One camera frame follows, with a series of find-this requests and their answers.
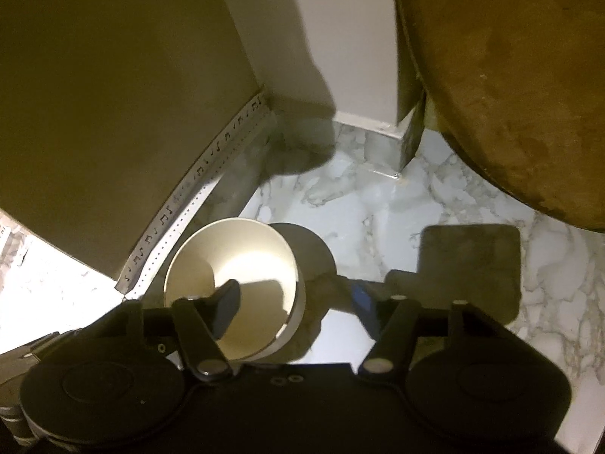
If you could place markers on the round wooden cutting board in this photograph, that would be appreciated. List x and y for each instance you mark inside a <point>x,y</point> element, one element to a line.
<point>515,80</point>

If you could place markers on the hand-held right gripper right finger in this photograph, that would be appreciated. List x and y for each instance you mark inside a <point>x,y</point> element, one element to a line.
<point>362,297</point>

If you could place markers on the cream bowl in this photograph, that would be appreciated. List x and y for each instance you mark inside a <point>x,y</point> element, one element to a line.
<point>255,260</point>

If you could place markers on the short patterned edge strip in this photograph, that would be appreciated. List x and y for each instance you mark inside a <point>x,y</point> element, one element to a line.
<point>203,179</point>

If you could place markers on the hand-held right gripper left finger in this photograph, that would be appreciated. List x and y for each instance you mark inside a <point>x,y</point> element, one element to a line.
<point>228,307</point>

